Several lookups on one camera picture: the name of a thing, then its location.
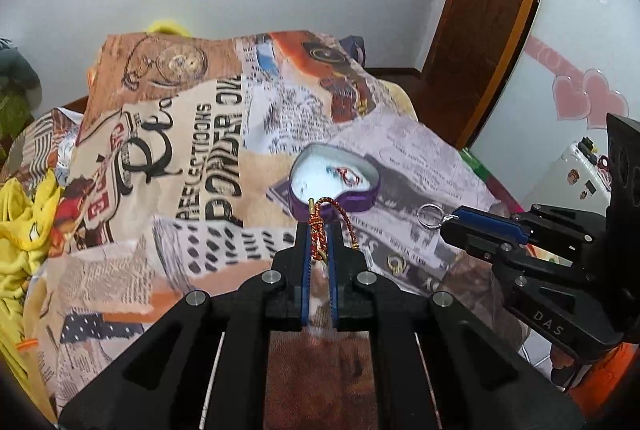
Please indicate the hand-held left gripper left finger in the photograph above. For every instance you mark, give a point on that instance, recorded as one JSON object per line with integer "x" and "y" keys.
{"x": 302, "y": 260}

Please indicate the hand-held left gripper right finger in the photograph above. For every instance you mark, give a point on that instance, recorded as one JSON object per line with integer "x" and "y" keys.
{"x": 334, "y": 270}

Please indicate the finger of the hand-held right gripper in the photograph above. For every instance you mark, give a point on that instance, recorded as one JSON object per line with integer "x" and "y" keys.
{"x": 470, "y": 242}
{"x": 487, "y": 220}

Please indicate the purple heart-shaped tin box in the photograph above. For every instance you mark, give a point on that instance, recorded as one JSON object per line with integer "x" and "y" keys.
{"x": 311, "y": 175}

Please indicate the white appliance with stickers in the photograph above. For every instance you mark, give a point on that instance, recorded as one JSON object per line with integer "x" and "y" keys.
{"x": 565, "y": 182}

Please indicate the printed newspaper-pattern blanket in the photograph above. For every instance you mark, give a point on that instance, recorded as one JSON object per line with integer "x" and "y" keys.
{"x": 200, "y": 135}

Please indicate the brown wooden door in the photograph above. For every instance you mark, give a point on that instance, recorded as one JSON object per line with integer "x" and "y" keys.
{"x": 480, "y": 35}

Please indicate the dark blue bag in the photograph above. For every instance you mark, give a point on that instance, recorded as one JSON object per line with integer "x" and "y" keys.
{"x": 356, "y": 47}

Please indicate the yellow pillow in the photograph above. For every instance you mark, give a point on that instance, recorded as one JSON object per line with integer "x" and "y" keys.
{"x": 170, "y": 28}

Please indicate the yellow cloth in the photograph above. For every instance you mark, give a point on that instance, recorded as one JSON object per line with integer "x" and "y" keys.
{"x": 20, "y": 235}

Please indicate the green cloth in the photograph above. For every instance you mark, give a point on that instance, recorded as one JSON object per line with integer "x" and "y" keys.
{"x": 12, "y": 95}

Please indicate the pink heart wall sticker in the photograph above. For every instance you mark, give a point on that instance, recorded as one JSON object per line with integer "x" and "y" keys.
{"x": 582, "y": 97}

